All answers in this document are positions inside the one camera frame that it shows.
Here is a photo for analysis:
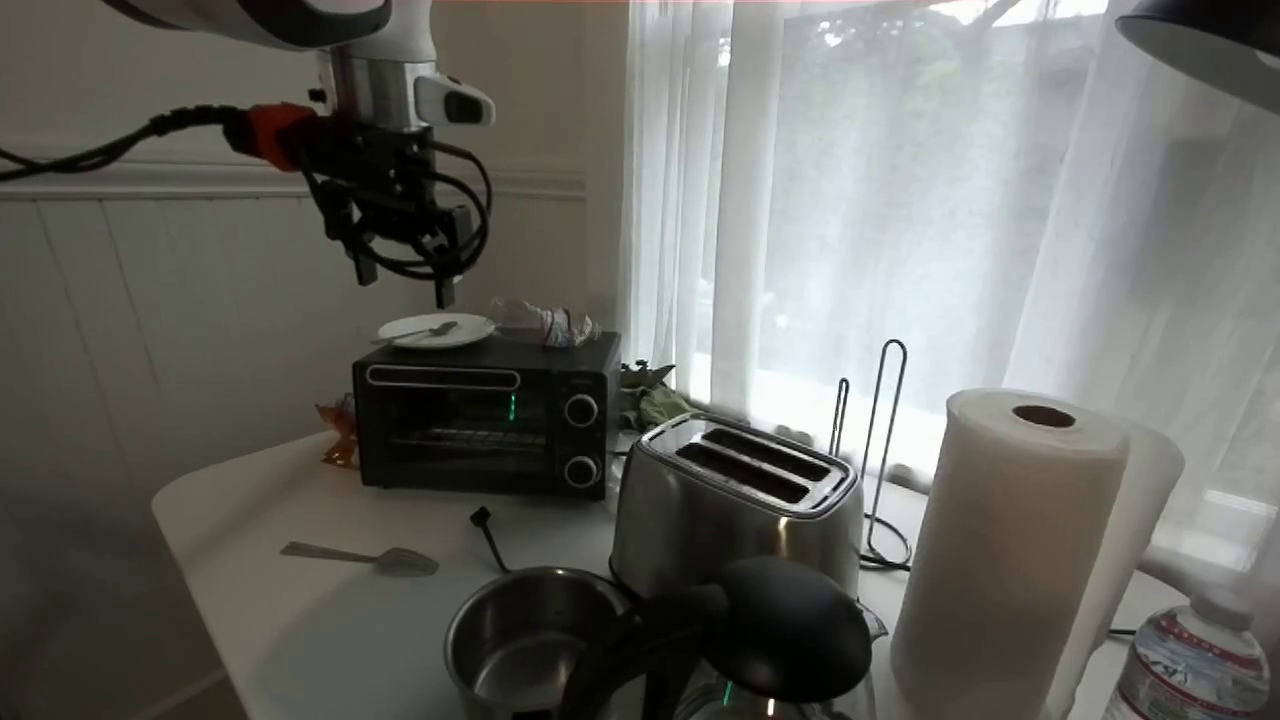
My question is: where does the black wire towel holder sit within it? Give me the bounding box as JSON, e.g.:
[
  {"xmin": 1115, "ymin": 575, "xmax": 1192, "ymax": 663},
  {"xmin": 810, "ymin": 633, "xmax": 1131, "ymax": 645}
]
[{"xmin": 829, "ymin": 339, "xmax": 914, "ymax": 572}]

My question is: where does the steel two-slot toaster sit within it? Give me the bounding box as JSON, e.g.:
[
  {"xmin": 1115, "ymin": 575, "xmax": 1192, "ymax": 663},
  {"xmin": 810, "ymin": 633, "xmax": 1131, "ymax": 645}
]
[{"xmin": 609, "ymin": 411, "xmax": 865, "ymax": 602}]

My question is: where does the white paper towel roll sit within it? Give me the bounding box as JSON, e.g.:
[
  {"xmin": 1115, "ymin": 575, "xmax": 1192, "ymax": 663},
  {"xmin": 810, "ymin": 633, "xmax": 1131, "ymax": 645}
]
[{"xmin": 889, "ymin": 388, "xmax": 1187, "ymax": 720}]

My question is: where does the crumpled clear plastic bag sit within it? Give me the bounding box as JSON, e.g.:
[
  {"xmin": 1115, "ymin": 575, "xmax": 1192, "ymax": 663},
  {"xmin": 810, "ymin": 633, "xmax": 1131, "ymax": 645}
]
[{"xmin": 489, "ymin": 297, "xmax": 602, "ymax": 349}]

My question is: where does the window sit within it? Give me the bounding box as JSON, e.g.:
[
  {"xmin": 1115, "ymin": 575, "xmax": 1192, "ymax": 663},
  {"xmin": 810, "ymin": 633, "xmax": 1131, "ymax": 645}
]
[{"xmin": 700, "ymin": 0, "xmax": 1280, "ymax": 546}]

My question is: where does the black toaster oven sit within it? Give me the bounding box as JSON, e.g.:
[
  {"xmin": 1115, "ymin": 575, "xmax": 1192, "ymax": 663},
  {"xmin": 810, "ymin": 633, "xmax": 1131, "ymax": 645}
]
[{"xmin": 352, "ymin": 332, "xmax": 623, "ymax": 501}]

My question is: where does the clear water bottle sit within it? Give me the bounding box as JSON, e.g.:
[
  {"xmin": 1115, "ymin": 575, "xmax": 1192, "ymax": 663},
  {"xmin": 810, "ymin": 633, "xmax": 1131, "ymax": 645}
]
[{"xmin": 1103, "ymin": 590, "xmax": 1274, "ymax": 720}]

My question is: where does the orange plastic wrapper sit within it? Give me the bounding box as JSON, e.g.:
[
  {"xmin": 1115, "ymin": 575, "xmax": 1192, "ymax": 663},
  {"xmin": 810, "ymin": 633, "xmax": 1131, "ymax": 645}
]
[{"xmin": 314, "ymin": 393, "xmax": 360, "ymax": 470}]

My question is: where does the glass kettle with black lid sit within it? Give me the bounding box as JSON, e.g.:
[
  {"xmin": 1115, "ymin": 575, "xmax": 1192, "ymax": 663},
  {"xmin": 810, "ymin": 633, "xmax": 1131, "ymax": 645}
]
[{"xmin": 558, "ymin": 555, "xmax": 890, "ymax": 720}]

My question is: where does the oven door handle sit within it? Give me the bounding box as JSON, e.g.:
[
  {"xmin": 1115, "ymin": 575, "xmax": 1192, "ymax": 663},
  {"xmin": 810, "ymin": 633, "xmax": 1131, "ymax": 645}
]
[{"xmin": 365, "ymin": 365, "xmax": 522, "ymax": 391}]

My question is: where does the white plate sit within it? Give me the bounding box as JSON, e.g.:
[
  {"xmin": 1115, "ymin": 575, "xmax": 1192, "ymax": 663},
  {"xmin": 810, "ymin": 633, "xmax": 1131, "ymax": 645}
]
[{"xmin": 377, "ymin": 313, "xmax": 497, "ymax": 350}]

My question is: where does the green plant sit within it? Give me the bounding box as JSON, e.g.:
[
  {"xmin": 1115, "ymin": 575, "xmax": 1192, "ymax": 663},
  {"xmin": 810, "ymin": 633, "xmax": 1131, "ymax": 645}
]
[{"xmin": 617, "ymin": 359, "xmax": 695, "ymax": 433}]

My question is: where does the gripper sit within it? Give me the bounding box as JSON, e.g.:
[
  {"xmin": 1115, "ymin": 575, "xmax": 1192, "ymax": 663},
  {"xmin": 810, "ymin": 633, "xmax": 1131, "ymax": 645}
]
[{"xmin": 292, "ymin": 118, "xmax": 474, "ymax": 310}]

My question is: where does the steel pot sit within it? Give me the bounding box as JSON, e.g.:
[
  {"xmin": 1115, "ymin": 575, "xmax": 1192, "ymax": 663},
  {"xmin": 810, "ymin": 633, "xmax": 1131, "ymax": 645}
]
[{"xmin": 444, "ymin": 565, "xmax": 637, "ymax": 720}]

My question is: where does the dark lamp shade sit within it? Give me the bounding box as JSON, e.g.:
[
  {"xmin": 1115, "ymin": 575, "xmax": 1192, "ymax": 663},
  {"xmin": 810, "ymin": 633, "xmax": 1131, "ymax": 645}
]
[{"xmin": 1114, "ymin": 0, "xmax": 1280, "ymax": 115}]

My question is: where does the white sheer curtain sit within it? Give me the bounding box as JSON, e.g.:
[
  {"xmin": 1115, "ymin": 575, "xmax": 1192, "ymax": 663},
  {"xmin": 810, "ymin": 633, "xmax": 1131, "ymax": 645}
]
[{"xmin": 617, "ymin": 0, "xmax": 1280, "ymax": 576}]

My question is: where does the toaster oven door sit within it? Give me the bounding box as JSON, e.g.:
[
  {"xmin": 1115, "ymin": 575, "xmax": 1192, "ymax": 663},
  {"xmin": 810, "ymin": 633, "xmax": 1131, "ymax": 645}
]
[{"xmin": 357, "ymin": 362, "xmax": 563, "ymax": 492}]

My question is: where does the silver utensil on plate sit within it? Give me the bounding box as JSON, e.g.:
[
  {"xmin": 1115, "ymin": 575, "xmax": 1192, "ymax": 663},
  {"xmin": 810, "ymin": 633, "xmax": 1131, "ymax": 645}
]
[{"xmin": 371, "ymin": 320, "xmax": 460, "ymax": 347}]

